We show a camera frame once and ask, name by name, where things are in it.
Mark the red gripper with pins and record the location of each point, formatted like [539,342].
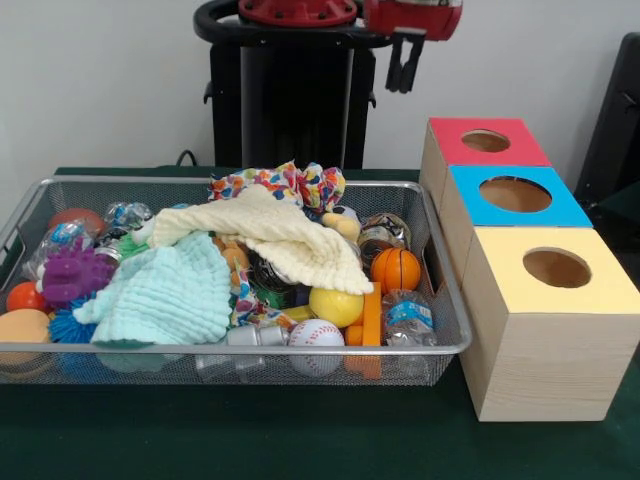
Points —
[410,17]

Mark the brown toy football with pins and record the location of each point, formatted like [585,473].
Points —
[75,220]

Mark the clear plastic bottle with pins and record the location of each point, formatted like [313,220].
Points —
[60,235]

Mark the red round robot base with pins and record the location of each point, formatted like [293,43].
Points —
[300,12]

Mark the silver mesh bin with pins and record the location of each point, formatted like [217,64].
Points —
[425,367]

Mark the wooden box with three holes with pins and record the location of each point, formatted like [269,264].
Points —
[540,370]

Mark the colourful patterned cloth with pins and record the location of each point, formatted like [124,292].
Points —
[310,187]

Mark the orange toy basketball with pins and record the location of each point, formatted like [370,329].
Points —
[395,270]

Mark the cream waffle cloth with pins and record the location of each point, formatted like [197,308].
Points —
[280,235]

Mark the black chair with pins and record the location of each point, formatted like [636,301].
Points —
[615,125]

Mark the small clear water bottle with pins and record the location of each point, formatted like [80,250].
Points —
[407,315]

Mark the yellow ball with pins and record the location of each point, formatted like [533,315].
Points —
[335,306]

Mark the dark green side tablecloth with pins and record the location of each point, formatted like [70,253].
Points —
[622,205]

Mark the white toy baseball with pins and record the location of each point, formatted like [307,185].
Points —
[315,334]

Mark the mint waffle cloth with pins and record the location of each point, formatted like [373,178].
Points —
[160,295]

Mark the purple spiky rubber toy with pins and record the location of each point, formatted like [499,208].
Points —
[70,275]

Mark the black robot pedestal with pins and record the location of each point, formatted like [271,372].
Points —
[295,100]

